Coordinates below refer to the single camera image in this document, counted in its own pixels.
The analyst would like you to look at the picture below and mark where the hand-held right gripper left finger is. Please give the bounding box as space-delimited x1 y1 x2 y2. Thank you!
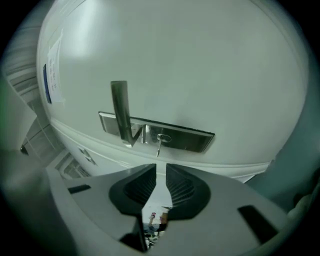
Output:
45 163 158 253

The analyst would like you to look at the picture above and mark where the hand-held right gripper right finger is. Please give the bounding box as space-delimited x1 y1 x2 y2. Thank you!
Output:
147 162 288 256

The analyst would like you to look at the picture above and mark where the small silver key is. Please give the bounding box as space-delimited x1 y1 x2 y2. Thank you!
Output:
155 133 173 158

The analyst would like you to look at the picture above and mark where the silver door lock plate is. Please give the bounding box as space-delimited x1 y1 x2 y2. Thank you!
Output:
98 111 216 154

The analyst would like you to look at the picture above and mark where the silver door latch plate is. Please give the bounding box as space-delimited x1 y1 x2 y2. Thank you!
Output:
78 146 99 167

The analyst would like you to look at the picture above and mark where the white door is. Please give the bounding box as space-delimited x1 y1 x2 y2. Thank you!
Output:
36 0 309 183

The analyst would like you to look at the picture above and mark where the blue sign plate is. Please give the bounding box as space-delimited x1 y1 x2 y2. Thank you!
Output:
42 63 53 105

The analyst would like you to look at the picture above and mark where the white paper notice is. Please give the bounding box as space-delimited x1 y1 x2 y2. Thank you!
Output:
46 27 66 104

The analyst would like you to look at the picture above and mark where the silver door lever handle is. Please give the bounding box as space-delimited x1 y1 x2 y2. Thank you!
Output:
110 80 141 149

